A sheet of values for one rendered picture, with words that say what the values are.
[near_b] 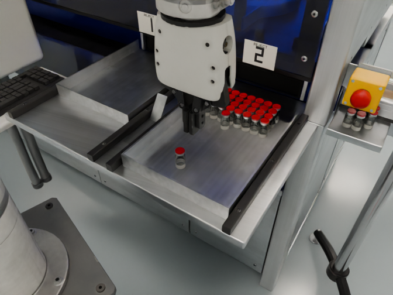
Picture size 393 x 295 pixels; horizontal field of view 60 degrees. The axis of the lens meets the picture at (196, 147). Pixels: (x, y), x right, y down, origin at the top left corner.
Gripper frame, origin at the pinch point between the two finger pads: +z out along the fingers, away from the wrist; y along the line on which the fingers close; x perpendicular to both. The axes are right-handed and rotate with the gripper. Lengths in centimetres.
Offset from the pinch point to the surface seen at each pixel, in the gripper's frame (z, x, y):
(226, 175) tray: 22.2, -11.5, -0.3
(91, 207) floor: 110, -29, 84
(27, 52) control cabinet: 25, -28, 89
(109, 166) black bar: 20.8, 0.8, 21.1
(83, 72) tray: 20, -23, 54
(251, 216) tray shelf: 22.4, -5.2, -9.3
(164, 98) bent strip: 17.1, -21.6, 23.3
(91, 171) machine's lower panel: 95, -39, 90
